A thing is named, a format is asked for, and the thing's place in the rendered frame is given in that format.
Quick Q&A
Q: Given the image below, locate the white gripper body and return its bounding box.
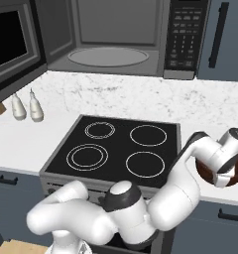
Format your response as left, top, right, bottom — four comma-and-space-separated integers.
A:
213, 170, 237, 190

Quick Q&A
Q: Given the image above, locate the brown bowl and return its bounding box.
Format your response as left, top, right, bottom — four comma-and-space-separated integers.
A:
195, 153, 238, 188

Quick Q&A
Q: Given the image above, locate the blue-grey cupboard door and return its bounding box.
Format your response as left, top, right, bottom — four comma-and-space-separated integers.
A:
195, 0, 238, 82

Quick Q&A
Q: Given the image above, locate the grey microwave oven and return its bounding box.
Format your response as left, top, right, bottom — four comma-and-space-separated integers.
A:
34, 0, 212, 80

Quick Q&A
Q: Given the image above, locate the grey microwave turntable plate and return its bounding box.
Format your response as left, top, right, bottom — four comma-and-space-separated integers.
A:
66, 46, 151, 68

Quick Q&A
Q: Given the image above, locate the microwave door with dark window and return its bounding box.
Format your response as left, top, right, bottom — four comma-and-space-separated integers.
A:
0, 0, 49, 107

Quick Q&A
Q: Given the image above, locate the blue-grey drawer front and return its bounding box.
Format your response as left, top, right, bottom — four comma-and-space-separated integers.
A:
0, 169, 55, 248
171, 197, 238, 254

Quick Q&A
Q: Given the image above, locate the black hob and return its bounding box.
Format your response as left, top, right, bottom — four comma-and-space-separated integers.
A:
39, 114, 182, 191

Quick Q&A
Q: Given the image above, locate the white bottle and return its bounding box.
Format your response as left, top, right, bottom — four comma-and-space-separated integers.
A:
10, 92, 28, 122
28, 87, 45, 123

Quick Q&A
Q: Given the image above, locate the black drawer handle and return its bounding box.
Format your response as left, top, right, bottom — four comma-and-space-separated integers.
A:
217, 208, 238, 223
0, 175, 19, 186

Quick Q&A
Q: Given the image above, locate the black cupboard door handle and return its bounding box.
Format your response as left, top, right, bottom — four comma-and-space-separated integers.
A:
207, 1, 230, 69

